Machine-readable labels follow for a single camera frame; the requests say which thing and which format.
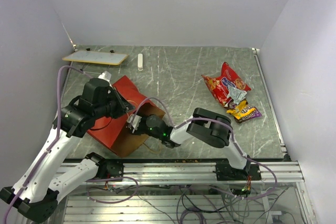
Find red snack packet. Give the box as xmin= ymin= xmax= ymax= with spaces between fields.
xmin=220 ymin=62 xmax=251 ymax=92

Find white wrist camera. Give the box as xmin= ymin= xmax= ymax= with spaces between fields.
xmin=127 ymin=113 xmax=142 ymax=133
xmin=98 ymin=71 xmax=112 ymax=84

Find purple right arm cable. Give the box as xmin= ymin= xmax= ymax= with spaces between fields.
xmin=133 ymin=97 xmax=278 ymax=200

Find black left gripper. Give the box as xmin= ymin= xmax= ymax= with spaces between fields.
xmin=93 ymin=86 xmax=136 ymax=119

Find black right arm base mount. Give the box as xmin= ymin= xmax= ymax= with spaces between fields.
xmin=214 ymin=159 xmax=261 ymax=181

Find silver foil snack packet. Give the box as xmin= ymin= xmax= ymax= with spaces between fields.
xmin=227 ymin=86 xmax=247 ymax=104

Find white marker pen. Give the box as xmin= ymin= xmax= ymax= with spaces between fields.
xmin=137 ymin=53 xmax=144 ymax=71

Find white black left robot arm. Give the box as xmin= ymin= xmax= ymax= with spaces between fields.
xmin=1 ymin=78 xmax=135 ymax=223

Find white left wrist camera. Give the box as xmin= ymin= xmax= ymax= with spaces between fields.
xmin=98 ymin=71 xmax=112 ymax=84

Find orange red chips packet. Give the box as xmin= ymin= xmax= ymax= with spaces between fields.
xmin=202 ymin=75 xmax=232 ymax=108

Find white board yellow edge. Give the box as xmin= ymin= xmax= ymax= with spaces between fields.
xmin=63 ymin=50 xmax=128 ymax=66

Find red brown paper bag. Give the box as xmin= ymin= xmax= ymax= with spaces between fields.
xmin=86 ymin=75 xmax=166 ymax=158

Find purple snack packet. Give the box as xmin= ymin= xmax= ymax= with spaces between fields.
xmin=227 ymin=100 xmax=239 ymax=110

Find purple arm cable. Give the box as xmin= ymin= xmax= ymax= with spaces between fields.
xmin=133 ymin=97 xmax=278 ymax=200
xmin=4 ymin=66 xmax=92 ymax=224

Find loose cables under frame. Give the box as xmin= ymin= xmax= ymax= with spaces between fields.
xmin=86 ymin=174 xmax=289 ymax=224

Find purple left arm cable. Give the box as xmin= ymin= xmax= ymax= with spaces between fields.
xmin=4 ymin=66 xmax=92 ymax=224

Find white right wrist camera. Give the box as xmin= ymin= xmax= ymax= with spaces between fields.
xmin=127 ymin=113 xmax=142 ymax=133

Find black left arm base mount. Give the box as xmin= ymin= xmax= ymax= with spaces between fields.
xmin=93 ymin=159 xmax=124 ymax=182

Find aluminium frame rail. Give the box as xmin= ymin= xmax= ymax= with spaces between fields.
xmin=57 ymin=158 xmax=305 ymax=185

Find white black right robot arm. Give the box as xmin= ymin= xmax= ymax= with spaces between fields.
xmin=129 ymin=108 xmax=251 ymax=180

